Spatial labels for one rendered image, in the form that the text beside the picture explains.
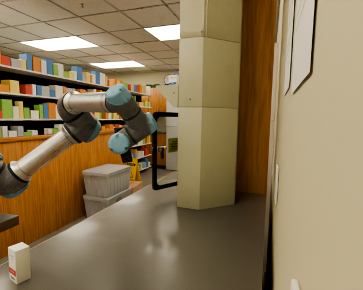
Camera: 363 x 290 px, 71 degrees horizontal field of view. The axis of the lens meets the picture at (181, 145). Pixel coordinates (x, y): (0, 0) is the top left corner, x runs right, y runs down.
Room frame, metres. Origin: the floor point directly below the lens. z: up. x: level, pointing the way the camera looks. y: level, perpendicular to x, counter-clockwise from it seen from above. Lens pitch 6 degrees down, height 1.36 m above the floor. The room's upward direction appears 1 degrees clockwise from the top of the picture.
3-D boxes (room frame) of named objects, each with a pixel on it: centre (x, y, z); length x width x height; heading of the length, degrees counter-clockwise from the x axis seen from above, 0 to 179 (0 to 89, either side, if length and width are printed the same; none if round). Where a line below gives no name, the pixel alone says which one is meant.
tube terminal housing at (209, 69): (1.28, -0.15, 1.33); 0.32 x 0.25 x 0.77; 161
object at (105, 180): (3.43, 1.00, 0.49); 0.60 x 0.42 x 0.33; 161
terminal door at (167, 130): (1.36, 0.03, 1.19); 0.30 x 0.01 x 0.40; 134
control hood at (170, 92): (1.34, 0.02, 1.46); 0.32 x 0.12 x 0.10; 161
